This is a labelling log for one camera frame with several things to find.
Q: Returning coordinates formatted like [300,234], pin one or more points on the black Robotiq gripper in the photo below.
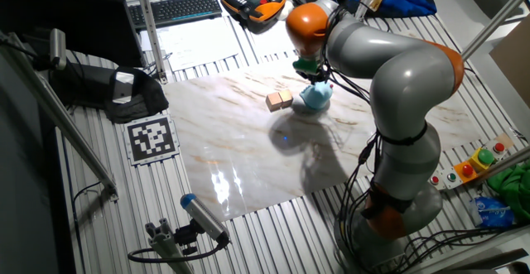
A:
[316,77]

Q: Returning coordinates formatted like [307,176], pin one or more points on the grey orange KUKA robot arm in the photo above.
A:
[406,79]

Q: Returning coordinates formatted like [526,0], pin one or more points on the light blue piggy bank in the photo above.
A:
[314,98]

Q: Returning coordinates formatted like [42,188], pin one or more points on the light wooden block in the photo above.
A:
[286,98]
[273,102]

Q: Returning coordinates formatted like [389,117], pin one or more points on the printed white paper sheet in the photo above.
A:
[269,40]
[194,46]

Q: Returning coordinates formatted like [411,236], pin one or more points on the black orange teach pendant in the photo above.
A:
[252,1]

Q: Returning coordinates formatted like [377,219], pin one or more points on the marble pattern board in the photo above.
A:
[240,150]

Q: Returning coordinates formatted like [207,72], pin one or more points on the black computer keyboard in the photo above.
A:
[174,9]

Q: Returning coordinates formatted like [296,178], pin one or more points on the grey box two small buttons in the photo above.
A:
[443,179]

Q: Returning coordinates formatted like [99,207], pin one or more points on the orange box red button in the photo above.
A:
[466,170]

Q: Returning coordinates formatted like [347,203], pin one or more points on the black white fiducial tag board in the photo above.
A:
[151,139]

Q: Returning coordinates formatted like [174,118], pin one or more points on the black fabric bag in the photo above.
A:
[141,100]

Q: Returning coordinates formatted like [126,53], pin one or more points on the yellow box green button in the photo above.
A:
[483,158]

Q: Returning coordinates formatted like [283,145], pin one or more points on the grey box red button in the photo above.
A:
[499,147]

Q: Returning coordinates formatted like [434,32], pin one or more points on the brown cardboard box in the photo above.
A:
[513,54]

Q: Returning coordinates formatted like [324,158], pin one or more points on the blue plastic bag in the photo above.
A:
[492,212]

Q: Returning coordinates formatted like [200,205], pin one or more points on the green cloth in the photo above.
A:
[513,187]

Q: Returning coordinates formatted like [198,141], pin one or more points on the short aluminium profile stand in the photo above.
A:
[165,245]

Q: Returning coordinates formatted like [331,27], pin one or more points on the black computer monitor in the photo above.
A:
[83,21]

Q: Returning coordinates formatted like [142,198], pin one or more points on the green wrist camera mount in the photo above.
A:
[305,66]

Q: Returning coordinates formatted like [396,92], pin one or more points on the silver depth camera blue cap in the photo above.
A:
[205,218]

